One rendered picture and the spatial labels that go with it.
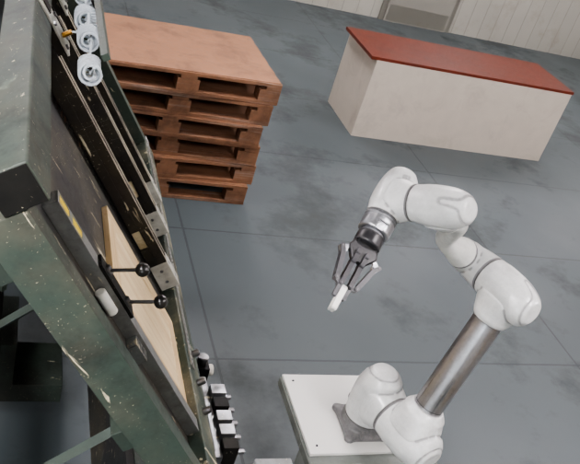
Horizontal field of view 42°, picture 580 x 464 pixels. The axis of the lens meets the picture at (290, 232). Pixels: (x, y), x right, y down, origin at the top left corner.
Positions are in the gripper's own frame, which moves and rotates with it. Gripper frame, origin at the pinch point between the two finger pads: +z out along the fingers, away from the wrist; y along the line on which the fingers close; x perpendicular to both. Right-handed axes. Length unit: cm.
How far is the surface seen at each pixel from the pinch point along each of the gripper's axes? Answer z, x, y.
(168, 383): 34, 47, -21
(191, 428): 39, 63, -6
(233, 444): 35, 80, 11
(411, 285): -137, 276, 104
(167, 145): -131, 290, -82
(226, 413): 26, 88, 5
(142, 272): 18.8, 10.2, -44.9
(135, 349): 33, 31, -35
